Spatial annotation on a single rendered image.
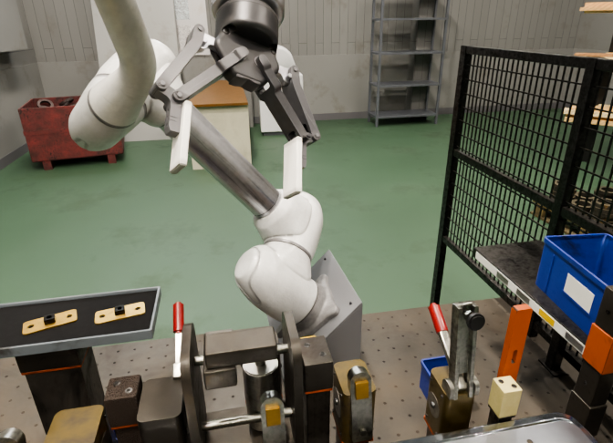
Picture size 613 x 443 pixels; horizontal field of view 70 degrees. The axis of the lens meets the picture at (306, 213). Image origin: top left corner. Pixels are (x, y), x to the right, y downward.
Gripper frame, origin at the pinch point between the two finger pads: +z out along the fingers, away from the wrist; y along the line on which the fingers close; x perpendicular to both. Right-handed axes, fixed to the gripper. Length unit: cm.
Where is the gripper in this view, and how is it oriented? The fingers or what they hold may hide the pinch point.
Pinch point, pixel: (240, 174)
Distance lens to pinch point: 48.2
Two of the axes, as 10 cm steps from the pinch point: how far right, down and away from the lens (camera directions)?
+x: 5.8, -2.3, -7.8
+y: -8.1, -1.7, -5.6
